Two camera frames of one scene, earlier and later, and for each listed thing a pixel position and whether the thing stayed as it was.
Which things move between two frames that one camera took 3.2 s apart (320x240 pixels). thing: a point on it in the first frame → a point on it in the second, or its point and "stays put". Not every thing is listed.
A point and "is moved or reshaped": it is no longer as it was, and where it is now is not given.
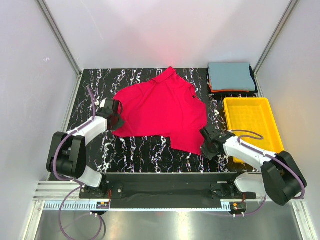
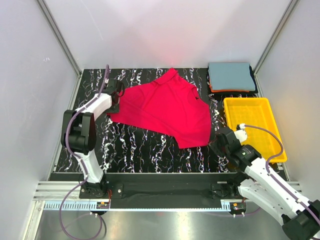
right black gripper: (206, 149) → (218, 144)
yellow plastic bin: (255, 115) stays put
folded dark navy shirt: (252, 73) stays put
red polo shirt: (165, 106) is moved or reshaped
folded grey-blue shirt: (231, 76) stays put
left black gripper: (117, 120) → (115, 107)
